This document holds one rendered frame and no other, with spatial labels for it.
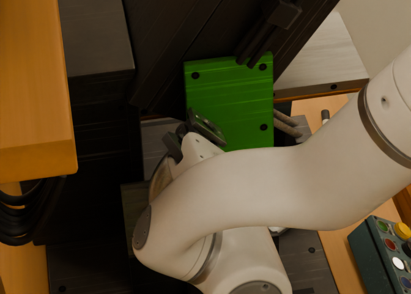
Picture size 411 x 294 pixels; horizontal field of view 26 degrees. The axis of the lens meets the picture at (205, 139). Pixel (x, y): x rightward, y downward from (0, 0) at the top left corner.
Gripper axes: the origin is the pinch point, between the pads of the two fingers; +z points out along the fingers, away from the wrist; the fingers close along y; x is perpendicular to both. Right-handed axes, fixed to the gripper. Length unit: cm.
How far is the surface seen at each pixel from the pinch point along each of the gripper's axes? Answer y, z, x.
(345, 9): -110, 194, -10
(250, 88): -1.8, 2.8, -9.2
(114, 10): 13.0, 20.2, -2.4
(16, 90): 32.5, -33.7, -6.3
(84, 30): 15.5, 16.5, 1.5
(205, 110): 0.7, 2.8, -3.3
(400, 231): -39.0, 5.6, -4.9
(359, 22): -114, 185, -10
